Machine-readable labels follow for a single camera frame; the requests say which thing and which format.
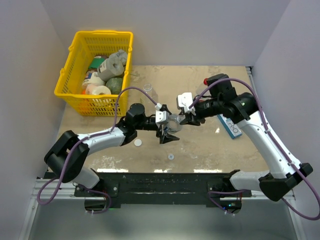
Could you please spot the white tape roll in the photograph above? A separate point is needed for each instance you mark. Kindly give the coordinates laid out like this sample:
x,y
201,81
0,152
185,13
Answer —
x,y
97,90

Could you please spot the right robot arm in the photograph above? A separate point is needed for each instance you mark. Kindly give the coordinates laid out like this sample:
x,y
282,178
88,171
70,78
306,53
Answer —
x,y
220,98

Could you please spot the clear bottle with red ring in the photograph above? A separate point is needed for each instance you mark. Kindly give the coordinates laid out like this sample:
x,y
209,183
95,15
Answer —
x,y
200,89

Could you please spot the green round fruit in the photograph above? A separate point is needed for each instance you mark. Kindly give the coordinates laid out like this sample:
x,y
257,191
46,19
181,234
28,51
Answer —
x,y
115,85

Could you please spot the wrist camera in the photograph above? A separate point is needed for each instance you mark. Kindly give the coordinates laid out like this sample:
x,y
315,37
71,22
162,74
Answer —
x,y
161,117
184,102

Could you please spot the cream labelled container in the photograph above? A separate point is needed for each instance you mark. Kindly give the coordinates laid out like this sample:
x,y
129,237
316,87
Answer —
x,y
92,77

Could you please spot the green box in basket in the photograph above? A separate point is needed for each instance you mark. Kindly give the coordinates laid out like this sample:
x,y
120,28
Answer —
x,y
96,62

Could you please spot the grey paper roll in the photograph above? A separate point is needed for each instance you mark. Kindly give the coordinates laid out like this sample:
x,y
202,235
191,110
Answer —
x,y
113,66

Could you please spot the clear white bottle cap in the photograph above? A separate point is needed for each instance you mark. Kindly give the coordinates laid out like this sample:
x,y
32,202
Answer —
x,y
171,156

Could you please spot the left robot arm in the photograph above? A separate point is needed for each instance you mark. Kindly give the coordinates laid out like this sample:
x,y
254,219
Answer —
x,y
67,156

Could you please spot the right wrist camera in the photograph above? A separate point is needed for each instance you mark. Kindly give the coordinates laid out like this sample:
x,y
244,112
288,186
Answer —
x,y
184,102

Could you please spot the clear bottle lying near basket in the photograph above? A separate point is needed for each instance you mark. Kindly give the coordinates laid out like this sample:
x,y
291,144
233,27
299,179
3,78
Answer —
x,y
150,91

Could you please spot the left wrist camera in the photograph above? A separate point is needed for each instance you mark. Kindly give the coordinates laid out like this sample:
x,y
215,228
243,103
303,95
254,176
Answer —
x,y
161,117

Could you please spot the yellow plastic basket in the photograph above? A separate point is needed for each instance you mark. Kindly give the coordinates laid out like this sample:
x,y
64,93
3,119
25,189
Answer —
x,y
84,47

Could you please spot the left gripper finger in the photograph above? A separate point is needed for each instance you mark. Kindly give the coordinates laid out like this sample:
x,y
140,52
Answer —
x,y
166,138
164,108

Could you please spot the clear labelled bottle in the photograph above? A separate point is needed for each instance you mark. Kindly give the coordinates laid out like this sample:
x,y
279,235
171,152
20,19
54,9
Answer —
x,y
173,126

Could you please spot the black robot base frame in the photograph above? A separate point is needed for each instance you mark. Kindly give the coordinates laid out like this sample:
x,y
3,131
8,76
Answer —
x,y
207,189

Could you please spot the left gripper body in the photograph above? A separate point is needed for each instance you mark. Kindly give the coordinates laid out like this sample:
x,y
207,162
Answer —
x,y
159,127

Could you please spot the blue white toothpaste box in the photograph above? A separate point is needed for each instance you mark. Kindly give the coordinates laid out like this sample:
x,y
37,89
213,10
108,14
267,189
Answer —
x,y
232,129

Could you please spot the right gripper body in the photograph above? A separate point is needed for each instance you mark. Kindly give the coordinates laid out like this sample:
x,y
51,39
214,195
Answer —
x,y
198,114

